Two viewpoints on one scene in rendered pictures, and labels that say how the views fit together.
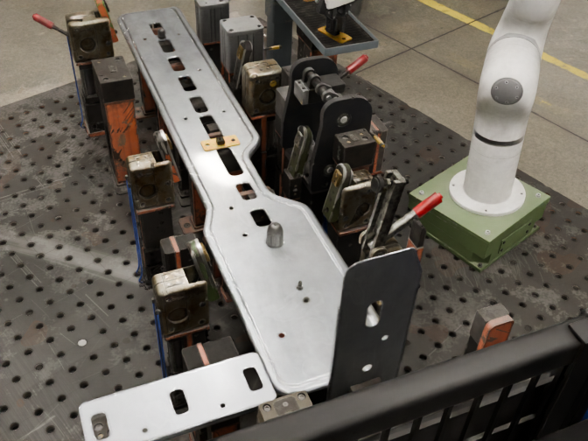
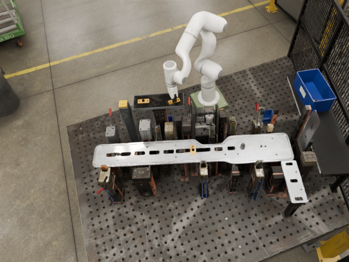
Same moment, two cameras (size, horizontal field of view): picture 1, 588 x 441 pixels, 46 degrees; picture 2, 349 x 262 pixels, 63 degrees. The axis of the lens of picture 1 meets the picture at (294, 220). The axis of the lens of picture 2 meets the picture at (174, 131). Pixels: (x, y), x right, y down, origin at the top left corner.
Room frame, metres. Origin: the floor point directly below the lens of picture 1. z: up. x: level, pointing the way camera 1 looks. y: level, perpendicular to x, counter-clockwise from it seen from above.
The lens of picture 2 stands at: (0.85, 1.13, 2.70)
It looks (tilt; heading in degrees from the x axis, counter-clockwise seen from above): 54 degrees down; 300
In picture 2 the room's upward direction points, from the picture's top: 8 degrees counter-clockwise
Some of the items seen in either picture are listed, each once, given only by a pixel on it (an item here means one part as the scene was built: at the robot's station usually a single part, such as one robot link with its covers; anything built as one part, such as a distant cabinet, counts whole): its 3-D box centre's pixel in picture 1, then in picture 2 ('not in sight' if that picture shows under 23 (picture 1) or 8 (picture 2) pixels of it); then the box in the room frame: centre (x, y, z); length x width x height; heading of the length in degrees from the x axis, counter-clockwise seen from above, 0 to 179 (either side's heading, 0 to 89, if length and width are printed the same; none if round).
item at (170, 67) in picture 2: not in sight; (171, 72); (1.51, -0.07, 1.44); 0.09 x 0.08 x 0.13; 164
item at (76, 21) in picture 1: (95, 75); (111, 186); (1.74, 0.59, 0.88); 0.15 x 0.11 x 0.36; 114
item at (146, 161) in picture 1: (156, 220); (203, 180); (1.15, 0.31, 0.87); 0.12 x 0.09 x 0.35; 114
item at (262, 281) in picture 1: (214, 140); (190, 151); (1.30, 0.19, 1.00); 1.38 x 0.22 x 0.02; 24
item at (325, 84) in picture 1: (319, 170); (205, 130); (1.27, -0.05, 0.94); 0.18 x 0.13 x 0.49; 24
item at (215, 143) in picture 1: (220, 141); (192, 149); (1.28, 0.17, 1.01); 0.08 x 0.04 x 0.01; 114
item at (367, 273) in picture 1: (370, 339); (308, 131); (0.61, -0.12, 1.17); 0.12 x 0.01 x 0.34; 114
